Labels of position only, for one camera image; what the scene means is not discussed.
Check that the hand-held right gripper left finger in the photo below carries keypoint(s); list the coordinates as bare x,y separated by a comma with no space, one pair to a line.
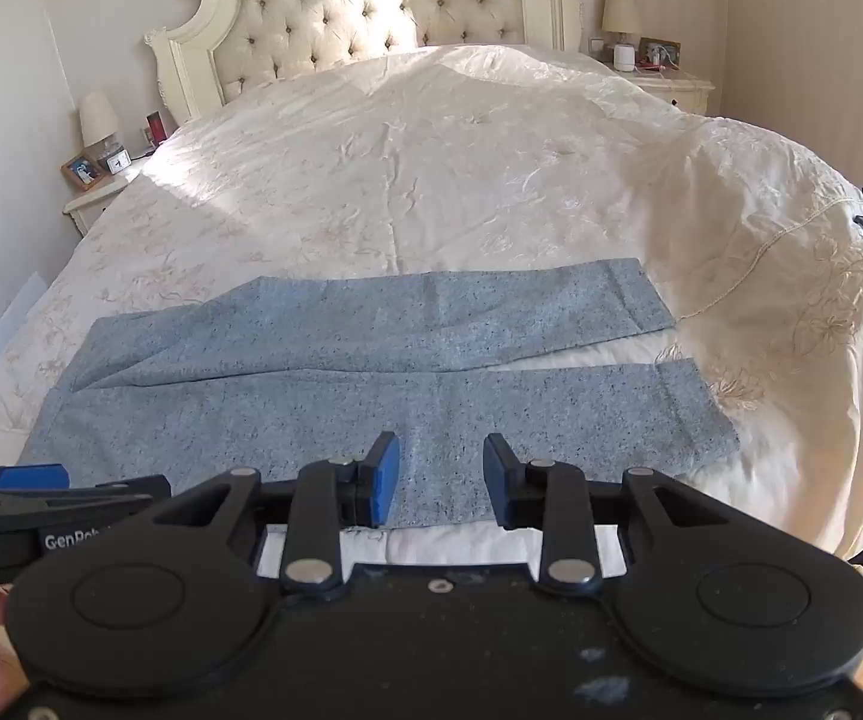
382,481

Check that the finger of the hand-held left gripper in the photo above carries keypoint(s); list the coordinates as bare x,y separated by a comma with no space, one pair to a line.
30,477

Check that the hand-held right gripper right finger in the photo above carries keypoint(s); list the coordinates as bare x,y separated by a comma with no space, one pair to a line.
494,481

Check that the grey-blue pillow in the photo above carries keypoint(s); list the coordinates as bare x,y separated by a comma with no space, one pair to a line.
311,405

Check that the cream nightstand with clock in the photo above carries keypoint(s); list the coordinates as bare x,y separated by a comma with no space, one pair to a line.
94,199

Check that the cream embroidered bedspread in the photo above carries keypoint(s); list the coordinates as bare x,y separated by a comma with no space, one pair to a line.
476,165

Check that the small white desk clock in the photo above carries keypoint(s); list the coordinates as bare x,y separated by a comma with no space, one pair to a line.
117,160

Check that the table lamp with glass base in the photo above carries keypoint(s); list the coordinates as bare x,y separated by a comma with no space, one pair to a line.
98,122

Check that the red small box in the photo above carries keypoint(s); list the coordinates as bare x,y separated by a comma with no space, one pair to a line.
155,124

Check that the cream nightstand with drawer knob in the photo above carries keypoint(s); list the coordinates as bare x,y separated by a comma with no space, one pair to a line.
678,90

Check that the white round speaker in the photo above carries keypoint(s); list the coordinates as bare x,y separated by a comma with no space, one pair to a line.
624,58

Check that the cream tufted bed headboard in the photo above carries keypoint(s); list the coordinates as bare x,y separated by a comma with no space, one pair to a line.
326,7

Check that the beige shade table lamp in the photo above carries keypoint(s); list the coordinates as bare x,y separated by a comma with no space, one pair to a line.
620,11

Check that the wooden photo frame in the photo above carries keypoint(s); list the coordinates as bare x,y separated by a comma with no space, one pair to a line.
83,171

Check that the brown picture frame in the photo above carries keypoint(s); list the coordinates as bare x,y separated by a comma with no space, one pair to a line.
660,51

